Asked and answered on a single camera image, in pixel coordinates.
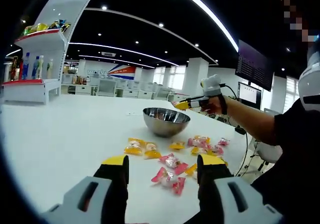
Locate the cream bottle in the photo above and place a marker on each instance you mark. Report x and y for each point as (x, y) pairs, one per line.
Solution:
(50, 70)

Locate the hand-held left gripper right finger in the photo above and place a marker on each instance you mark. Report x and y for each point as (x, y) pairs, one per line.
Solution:
(212, 181)

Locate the cluster of brown jars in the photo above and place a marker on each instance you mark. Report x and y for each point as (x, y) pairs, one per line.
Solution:
(80, 80)

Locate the black oval object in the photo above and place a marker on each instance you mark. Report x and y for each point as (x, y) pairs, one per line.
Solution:
(240, 130)

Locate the person's right hand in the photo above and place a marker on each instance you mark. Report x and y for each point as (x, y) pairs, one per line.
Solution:
(215, 106)

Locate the dark red box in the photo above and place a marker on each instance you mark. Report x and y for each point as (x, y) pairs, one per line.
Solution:
(15, 68)

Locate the pink marshmallow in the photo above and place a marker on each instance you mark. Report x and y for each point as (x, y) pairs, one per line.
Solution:
(174, 104)

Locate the white yellow bottle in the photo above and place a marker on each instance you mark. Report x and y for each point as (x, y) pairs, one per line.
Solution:
(40, 67)

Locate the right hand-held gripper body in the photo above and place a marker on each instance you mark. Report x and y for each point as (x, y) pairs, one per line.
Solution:
(212, 86)

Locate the computer monitor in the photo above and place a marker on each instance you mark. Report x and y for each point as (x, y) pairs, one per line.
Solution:
(250, 93)

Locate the window blinds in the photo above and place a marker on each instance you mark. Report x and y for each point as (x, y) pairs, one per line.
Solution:
(172, 76)

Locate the white mesh office chair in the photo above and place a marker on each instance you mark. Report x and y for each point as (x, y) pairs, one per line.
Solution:
(162, 93)
(107, 87)

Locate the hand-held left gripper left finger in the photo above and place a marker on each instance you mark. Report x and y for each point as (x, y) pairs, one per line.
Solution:
(112, 181)

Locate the blue plastic bottle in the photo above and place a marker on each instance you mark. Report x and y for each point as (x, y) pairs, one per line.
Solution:
(35, 68)
(25, 67)

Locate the long ceiling light strip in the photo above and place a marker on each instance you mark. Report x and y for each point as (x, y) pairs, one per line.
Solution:
(212, 16)

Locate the red blue wall graphic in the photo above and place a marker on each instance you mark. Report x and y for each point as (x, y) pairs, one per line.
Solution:
(125, 71)

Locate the row of snack bags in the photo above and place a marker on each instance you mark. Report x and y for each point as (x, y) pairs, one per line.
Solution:
(37, 28)

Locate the marshmallow packets group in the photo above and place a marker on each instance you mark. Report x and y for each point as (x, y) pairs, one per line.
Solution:
(172, 162)

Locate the white table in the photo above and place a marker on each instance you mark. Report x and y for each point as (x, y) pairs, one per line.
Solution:
(75, 133)

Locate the person's black-clad torso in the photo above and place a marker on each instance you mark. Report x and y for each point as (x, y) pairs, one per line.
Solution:
(295, 159)

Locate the large dark wall screen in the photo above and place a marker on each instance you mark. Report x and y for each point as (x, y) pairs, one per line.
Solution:
(253, 66)

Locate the white round stool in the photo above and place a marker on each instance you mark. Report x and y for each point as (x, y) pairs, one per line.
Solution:
(268, 151)

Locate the white display shelf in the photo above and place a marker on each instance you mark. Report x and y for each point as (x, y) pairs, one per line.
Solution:
(72, 3)

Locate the steel bowl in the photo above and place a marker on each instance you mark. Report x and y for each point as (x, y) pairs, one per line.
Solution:
(165, 128)

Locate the ceiling air vent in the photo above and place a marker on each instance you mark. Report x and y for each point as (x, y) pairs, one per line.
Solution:
(108, 54)

